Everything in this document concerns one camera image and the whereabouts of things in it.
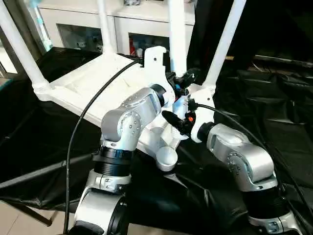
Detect white plastic table leg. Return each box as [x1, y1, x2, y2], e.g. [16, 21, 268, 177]
[96, 0, 118, 56]
[0, 0, 51, 101]
[168, 0, 189, 141]
[202, 0, 247, 90]

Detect white plastic table top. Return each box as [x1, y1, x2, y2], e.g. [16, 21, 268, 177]
[33, 50, 216, 172]

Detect white glass-door cabinet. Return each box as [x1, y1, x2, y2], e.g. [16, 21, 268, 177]
[38, 0, 196, 59]

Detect black flat monitor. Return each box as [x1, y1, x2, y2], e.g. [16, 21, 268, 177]
[254, 55, 313, 68]

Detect black plastic mat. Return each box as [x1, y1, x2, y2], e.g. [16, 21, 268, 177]
[0, 46, 313, 235]

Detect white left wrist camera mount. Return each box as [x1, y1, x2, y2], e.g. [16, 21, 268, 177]
[143, 46, 177, 108]

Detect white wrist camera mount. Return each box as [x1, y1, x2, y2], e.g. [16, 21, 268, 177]
[143, 46, 177, 108]
[187, 84, 216, 143]

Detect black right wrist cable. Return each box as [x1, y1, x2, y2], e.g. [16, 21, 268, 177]
[188, 97, 313, 216]

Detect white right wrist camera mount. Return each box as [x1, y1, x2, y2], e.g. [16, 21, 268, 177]
[187, 84, 216, 143]

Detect black metal table frame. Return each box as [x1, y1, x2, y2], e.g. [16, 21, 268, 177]
[13, 202, 53, 227]

